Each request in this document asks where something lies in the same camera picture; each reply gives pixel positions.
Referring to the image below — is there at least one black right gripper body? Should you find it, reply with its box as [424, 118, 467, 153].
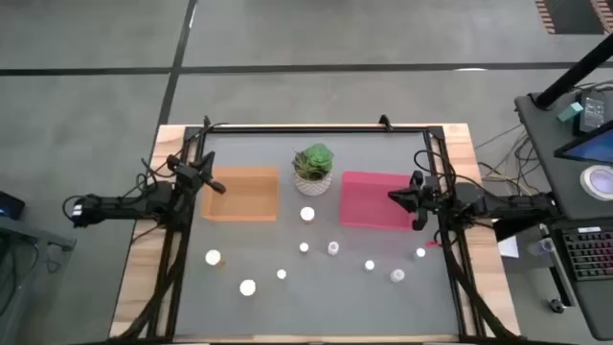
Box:
[409, 170, 444, 232]

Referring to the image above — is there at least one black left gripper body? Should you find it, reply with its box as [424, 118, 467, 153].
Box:
[166, 153, 227, 196]

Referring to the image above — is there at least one pink translucent plastic bin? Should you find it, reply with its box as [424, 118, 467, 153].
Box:
[338, 171, 419, 231]

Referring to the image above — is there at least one orange translucent plastic bin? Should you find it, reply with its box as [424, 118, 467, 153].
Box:
[199, 166, 281, 223]

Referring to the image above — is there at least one white triangle-patterned plant pot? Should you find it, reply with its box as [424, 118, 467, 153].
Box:
[292, 170, 333, 197]

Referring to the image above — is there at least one green artificial succulent plant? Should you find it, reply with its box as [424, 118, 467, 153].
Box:
[291, 142, 335, 182]

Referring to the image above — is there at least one white paper sheet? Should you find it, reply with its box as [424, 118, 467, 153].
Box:
[497, 235, 521, 260]

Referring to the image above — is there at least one dark gray side desk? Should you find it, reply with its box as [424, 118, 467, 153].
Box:
[514, 90, 613, 341]

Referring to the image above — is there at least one gray table mat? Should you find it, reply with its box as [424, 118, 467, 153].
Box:
[174, 131, 461, 336]

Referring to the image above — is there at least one clear plastic vial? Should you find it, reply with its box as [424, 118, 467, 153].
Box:
[526, 238, 556, 255]

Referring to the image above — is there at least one silver metal bar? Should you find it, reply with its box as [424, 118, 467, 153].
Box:
[538, 223, 578, 308]

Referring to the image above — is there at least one small teal box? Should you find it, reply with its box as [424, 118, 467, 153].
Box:
[556, 102, 584, 123]

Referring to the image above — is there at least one black backlit keyboard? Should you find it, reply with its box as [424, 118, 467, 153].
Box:
[559, 227, 613, 282]

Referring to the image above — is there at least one laptop screen blue display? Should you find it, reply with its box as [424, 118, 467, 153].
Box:
[554, 122, 613, 167]

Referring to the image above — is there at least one black computer blue light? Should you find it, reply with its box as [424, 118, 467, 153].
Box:
[0, 190, 26, 221]

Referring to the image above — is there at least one black flat electronic device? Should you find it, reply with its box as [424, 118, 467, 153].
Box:
[573, 90, 607, 135]

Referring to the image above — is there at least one black slanted pole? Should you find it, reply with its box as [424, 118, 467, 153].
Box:
[534, 33, 613, 109]

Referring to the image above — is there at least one gray metal cart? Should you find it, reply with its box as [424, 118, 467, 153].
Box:
[0, 215, 78, 345]

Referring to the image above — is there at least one black striped-edge floor mat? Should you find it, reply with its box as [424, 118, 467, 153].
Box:
[534, 0, 613, 35]

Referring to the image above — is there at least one bundle of floor cables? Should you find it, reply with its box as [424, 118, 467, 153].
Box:
[473, 124, 542, 193]

